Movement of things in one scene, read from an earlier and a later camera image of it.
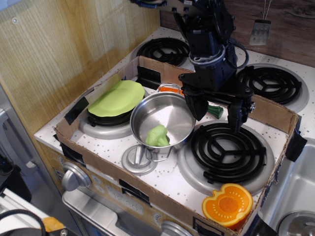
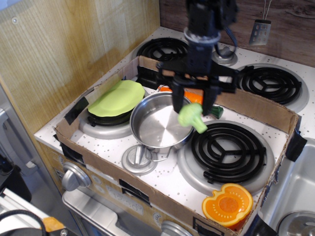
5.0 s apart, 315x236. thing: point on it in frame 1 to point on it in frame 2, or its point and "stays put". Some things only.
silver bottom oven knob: (169, 228) stays put
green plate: (124, 97) stays put
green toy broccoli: (157, 136) to (190, 115)
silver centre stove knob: (138, 160) stays put
